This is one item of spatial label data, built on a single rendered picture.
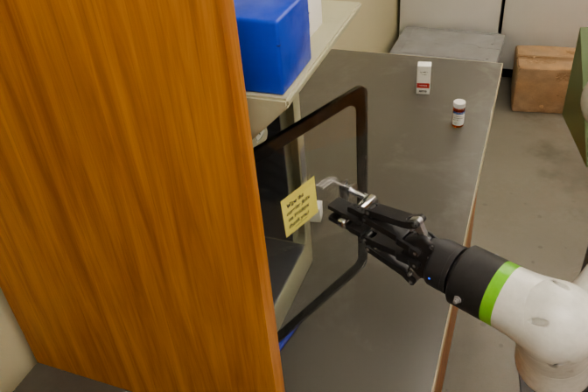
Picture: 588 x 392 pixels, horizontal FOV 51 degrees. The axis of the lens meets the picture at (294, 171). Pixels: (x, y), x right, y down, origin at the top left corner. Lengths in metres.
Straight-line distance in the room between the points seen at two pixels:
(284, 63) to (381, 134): 1.03
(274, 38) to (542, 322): 0.48
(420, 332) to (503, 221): 1.79
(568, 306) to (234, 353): 0.45
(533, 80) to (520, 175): 0.67
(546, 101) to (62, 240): 3.15
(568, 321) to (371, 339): 0.44
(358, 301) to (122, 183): 0.60
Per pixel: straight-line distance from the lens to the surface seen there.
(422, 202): 1.46
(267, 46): 0.69
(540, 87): 3.70
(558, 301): 0.84
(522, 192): 3.13
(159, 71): 0.66
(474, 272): 0.87
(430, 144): 1.67
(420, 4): 3.98
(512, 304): 0.86
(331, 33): 0.86
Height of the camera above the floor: 1.84
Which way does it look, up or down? 35 degrees down
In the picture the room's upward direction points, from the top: 5 degrees counter-clockwise
